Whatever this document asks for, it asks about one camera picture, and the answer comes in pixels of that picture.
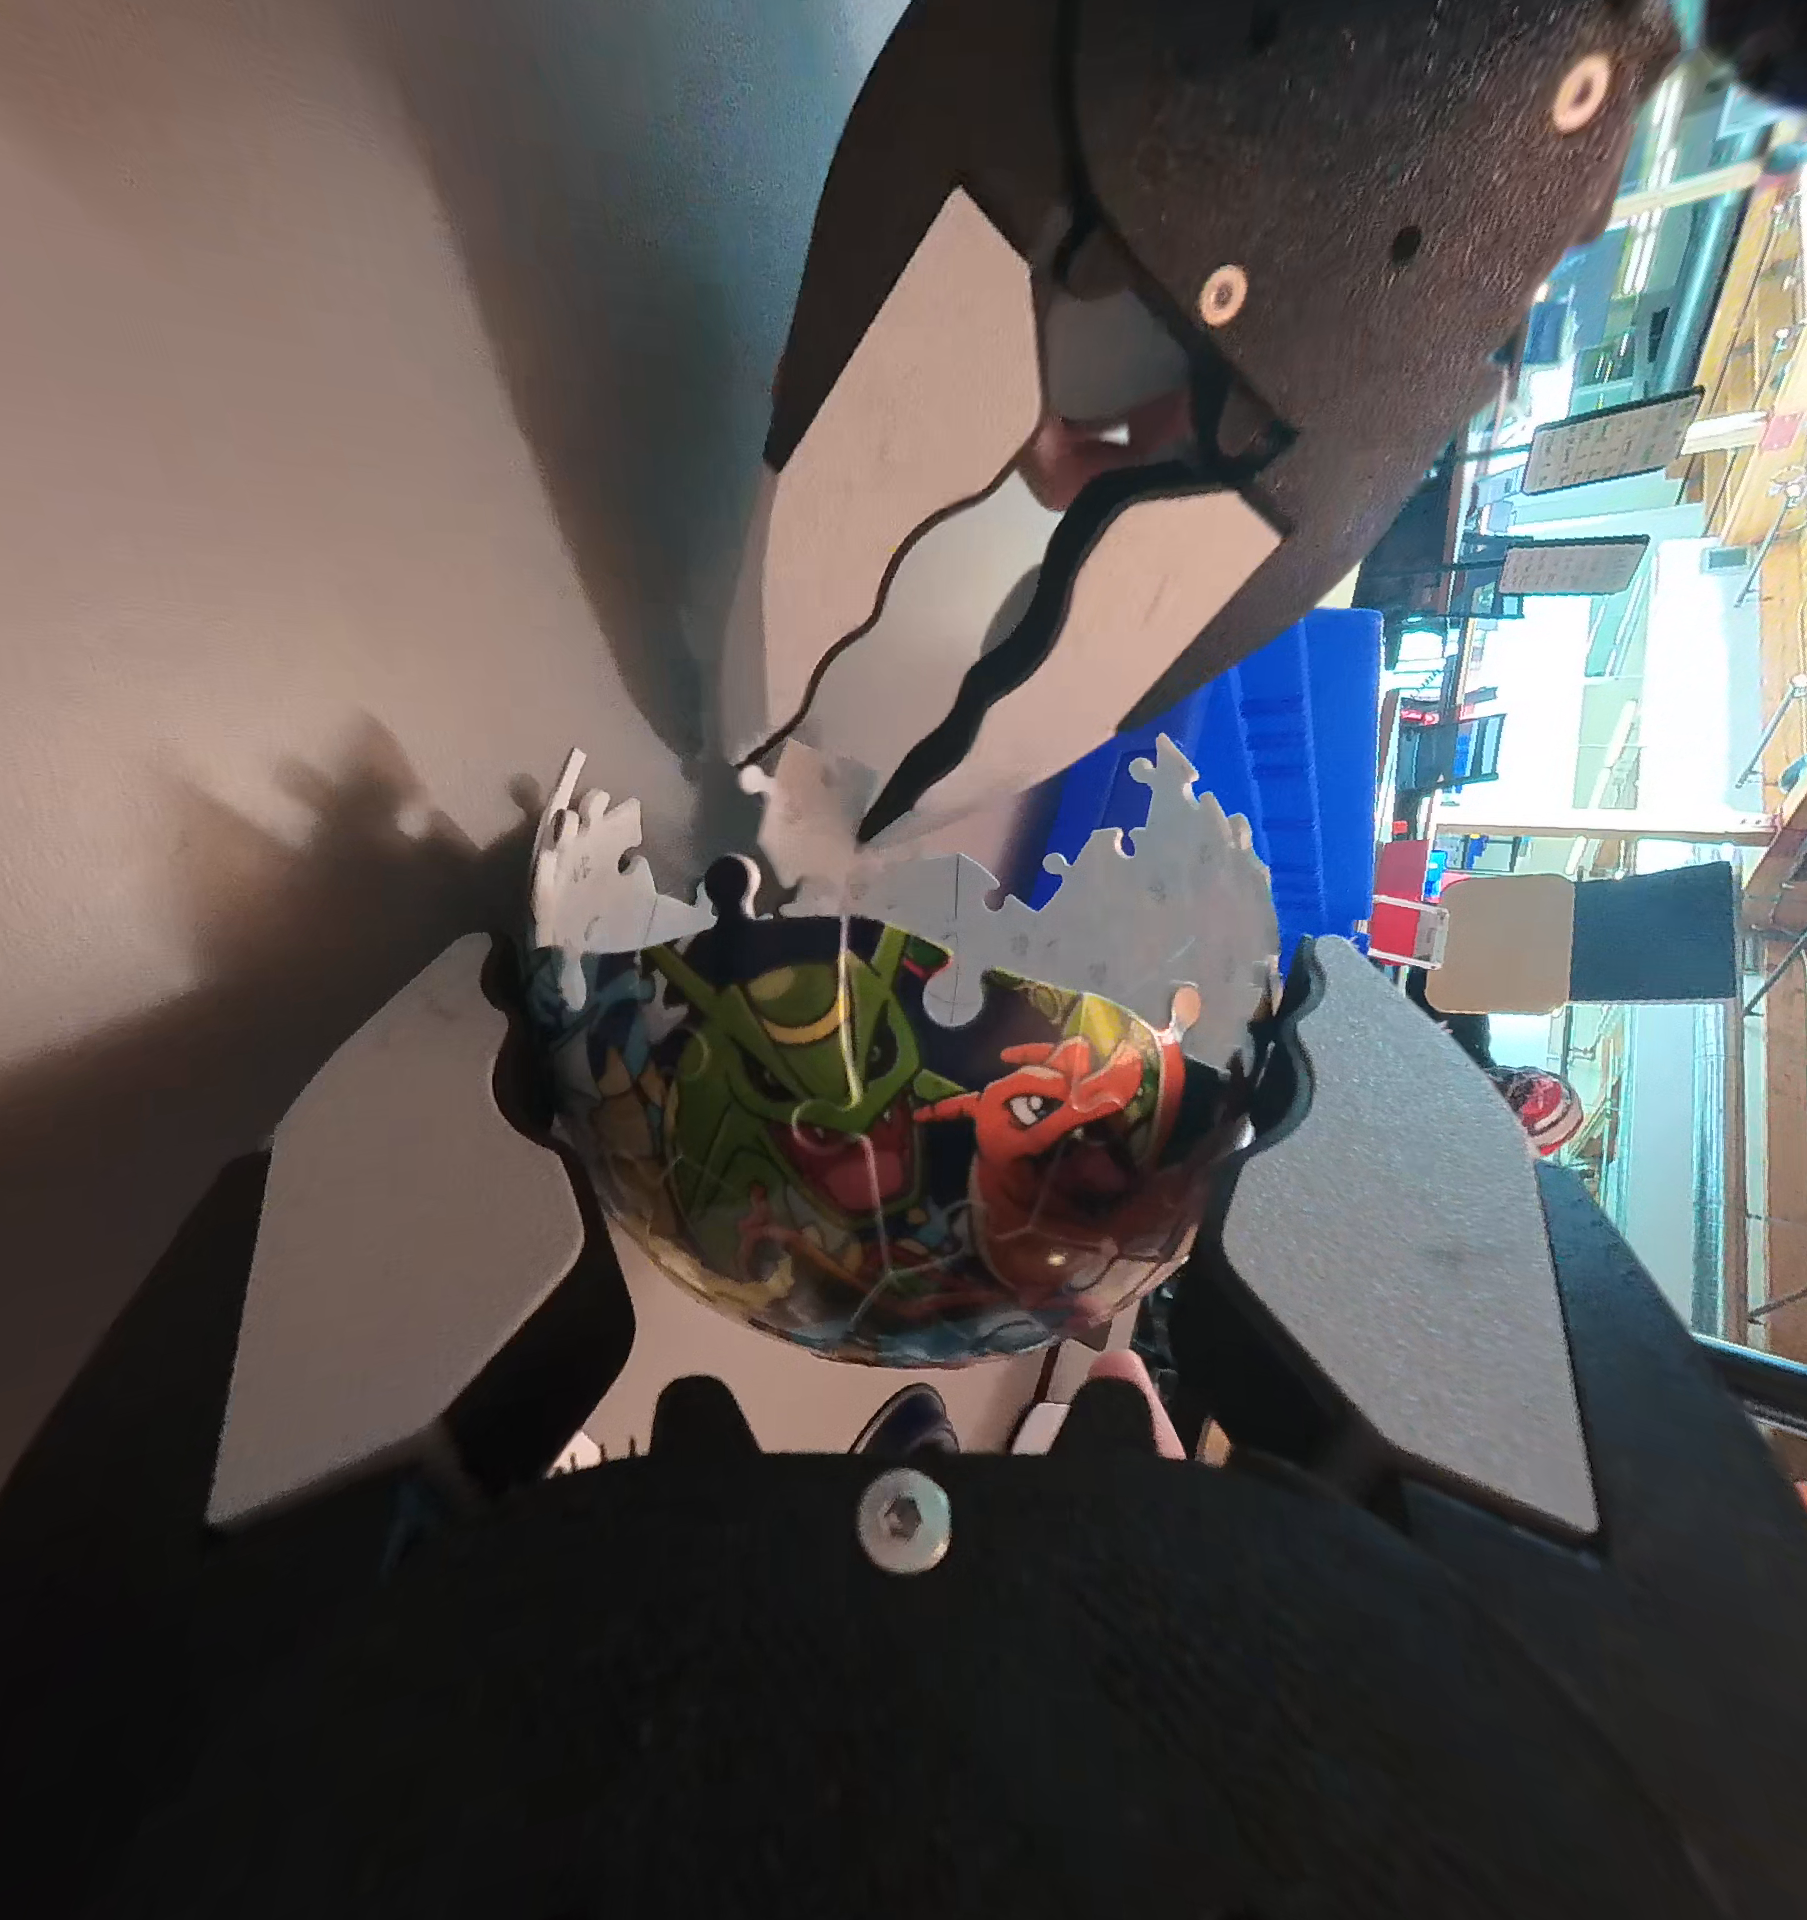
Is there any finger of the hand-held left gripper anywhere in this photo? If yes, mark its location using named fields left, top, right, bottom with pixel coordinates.
left=859, top=449, right=1294, bottom=844
left=717, top=181, right=1062, bottom=774

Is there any colourful half-built puzzle ball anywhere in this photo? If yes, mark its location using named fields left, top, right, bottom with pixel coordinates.
left=519, top=737, right=1281, bottom=1367

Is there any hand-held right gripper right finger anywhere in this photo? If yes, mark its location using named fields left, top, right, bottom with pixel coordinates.
left=1166, top=932, right=1607, bottom=1547

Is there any black board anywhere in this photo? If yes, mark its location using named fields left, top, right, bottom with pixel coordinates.
left=1570, top=862, right=1737, bottom=1005

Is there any black round stand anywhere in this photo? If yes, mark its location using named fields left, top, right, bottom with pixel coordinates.
left=848, top=1382, right=963, bottom=1458

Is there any black metal bar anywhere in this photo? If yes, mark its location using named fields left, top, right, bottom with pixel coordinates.
left=1689, top=1327, right=1807, bottom=1448

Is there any beige board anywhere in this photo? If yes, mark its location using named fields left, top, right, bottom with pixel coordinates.
left=1434, top=874, right=1580, bottom=1012

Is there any red box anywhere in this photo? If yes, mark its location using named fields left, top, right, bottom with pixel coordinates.
left=1367, top=839, right=1449, bottom=963

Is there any blue plastic bin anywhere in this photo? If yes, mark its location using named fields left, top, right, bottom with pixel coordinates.
left=1127, top=608, right=1384, bottom=950

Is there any person's left hand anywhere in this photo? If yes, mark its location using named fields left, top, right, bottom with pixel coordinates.
left=1024, top=412, right=1147, bottom=516

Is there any hanging sign board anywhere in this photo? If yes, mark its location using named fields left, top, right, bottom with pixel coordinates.
left=1494, top=535, right=1651, bottom=599
left=1518, top=386, right=1703, bottom=498

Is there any person's right hand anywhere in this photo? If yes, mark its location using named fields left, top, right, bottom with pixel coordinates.
left=1091, top=1348, right=1188, bottom=1458

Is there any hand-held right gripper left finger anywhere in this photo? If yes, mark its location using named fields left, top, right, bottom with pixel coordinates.
left=206, top=930, right=637, bottom=1528

